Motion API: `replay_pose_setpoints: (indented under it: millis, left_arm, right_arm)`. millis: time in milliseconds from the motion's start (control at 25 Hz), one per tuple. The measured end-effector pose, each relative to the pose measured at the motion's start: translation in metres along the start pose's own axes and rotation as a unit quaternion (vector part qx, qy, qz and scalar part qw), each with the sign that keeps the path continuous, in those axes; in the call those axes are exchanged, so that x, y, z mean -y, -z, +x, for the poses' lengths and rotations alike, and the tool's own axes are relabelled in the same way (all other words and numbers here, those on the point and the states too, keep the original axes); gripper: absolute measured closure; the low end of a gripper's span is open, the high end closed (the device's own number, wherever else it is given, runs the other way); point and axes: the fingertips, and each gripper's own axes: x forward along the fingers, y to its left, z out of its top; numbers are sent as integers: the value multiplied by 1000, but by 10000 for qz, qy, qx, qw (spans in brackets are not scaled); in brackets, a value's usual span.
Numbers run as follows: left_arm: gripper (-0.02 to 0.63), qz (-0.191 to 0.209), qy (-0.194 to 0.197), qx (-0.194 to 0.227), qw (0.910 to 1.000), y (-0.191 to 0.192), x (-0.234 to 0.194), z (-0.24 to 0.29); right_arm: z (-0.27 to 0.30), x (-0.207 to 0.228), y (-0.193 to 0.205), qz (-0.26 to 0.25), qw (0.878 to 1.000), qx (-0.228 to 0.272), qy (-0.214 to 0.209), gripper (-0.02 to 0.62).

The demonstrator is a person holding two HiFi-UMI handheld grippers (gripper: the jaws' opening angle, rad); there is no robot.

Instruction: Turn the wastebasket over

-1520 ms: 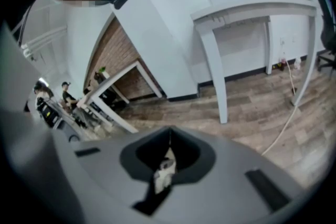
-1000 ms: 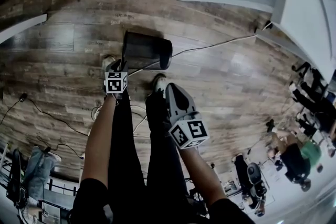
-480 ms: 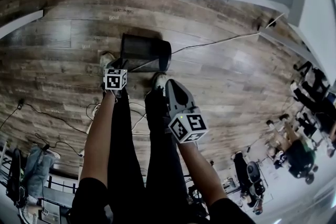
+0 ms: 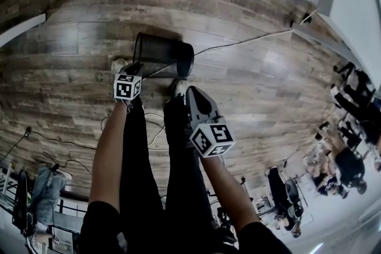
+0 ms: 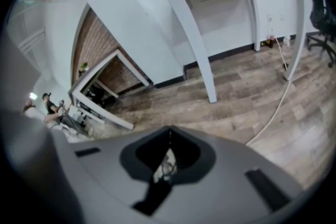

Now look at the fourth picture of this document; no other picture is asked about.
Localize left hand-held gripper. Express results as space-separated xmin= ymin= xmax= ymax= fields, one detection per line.
xmin=113 ymin=62 xmax=144 ymax=102

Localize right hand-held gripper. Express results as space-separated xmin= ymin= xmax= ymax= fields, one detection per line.
xmin=185 ymin=85 xmax=236 ymax=159

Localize black mesh waste bin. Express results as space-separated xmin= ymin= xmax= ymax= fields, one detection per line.
xmin=133 ymin=32 xmax=195 ymax=79

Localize person's right forearm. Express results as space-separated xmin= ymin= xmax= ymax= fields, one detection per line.
xmin=201 ymin=154 xmax=263 ymax=231

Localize person's left forearm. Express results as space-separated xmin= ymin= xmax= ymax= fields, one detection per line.
xmin=88 ymin=99 xmax=133 ymax=212

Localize person's left shoe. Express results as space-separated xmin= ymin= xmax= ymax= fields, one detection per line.
xmin=110 ymin=58 xmax=129 ymax=74

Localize person's shoe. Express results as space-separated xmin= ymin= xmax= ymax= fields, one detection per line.
xmin=170 ymin=77 xmax=189 ymax=98
xmin=110 ymin=58 xmax=129 ymax=74

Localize person's right shoe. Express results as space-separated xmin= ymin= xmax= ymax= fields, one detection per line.
xmin=170 ymin=77 xmax=189 ymax=98

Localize person's black trousers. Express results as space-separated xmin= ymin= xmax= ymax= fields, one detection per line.
xmin=118 ymin=95 xmax=239 ymax=254

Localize person's black shirt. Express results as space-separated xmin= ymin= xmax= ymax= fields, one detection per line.
xmin=79 ymin=200 xmax=294 ymax=254

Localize white floor cable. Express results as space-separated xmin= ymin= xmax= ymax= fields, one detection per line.
xmin=142 ymin=8 xmax=320 ymax=79

